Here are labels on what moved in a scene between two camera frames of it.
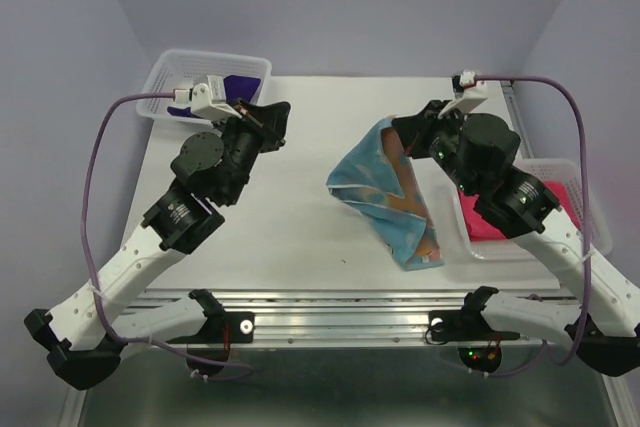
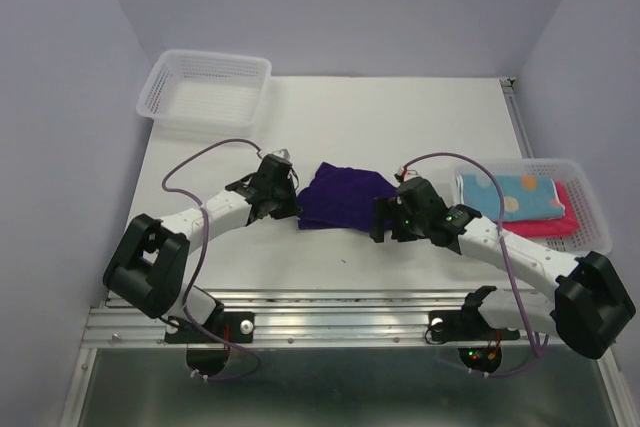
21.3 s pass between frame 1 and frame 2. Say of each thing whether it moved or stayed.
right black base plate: stayed
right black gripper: moved
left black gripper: moved
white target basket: stayed
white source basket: stayed
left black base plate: stayed
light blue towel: moved
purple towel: moved
